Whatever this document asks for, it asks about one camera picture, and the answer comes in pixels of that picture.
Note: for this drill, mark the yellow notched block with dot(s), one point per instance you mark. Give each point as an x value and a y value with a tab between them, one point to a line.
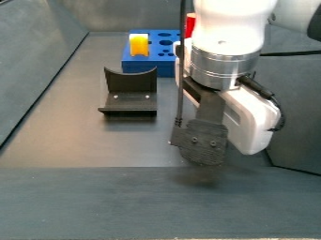
140	44

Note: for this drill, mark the blue block with shaped holes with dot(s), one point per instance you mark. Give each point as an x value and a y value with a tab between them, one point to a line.
161	58

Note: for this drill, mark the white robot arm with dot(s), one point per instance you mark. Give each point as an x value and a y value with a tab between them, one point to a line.
231	26

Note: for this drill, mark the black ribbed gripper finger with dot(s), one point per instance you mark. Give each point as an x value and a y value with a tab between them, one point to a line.
204	138

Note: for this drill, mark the red hexagonal peg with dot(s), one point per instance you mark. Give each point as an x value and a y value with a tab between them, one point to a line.
191	22

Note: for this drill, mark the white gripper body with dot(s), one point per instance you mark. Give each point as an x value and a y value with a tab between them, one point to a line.
252	114

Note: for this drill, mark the black curved cradle fixture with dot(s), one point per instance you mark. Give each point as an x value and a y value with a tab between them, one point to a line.
132	94

